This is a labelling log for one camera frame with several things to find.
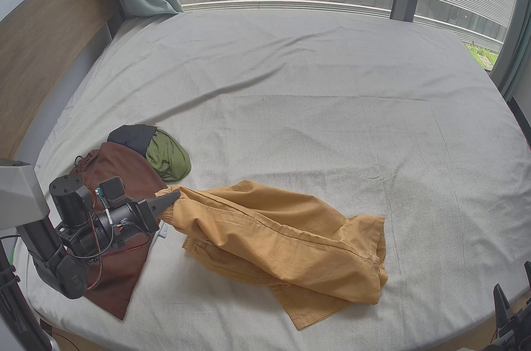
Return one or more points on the mustard yellow shorts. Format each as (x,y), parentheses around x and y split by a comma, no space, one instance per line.
(290,241)

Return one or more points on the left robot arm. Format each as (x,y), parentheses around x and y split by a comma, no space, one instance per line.
(41,245)

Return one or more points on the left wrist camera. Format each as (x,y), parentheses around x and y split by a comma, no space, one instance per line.
(111,189)

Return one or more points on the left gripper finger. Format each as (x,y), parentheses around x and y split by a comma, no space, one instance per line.
(164,202)

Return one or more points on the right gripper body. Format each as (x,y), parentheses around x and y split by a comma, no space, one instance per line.
(520,339)

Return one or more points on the black garment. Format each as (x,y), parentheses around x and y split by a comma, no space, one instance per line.
(128,138)

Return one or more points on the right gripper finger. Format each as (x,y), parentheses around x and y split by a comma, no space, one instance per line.
(503,316)

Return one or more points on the brown shorts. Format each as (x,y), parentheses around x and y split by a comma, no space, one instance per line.
(120,171)

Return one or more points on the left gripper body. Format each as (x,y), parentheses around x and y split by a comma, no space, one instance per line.
(124,221)

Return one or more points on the pale blue garment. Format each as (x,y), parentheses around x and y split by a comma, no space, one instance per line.
(162,231)

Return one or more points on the green garment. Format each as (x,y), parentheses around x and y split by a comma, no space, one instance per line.
(170,158)

